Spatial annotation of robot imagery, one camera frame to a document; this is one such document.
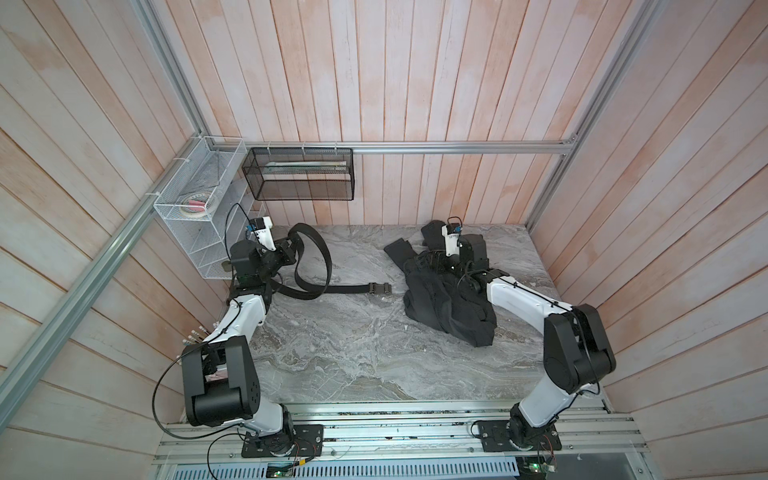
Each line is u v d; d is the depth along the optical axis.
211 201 0.76
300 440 0.73
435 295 0.93
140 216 0.65
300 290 1.00
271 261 0.73
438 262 0.81
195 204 0.74
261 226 0.74
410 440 0.75
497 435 0.73
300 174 1.03
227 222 0.80
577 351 0.48
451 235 0.80
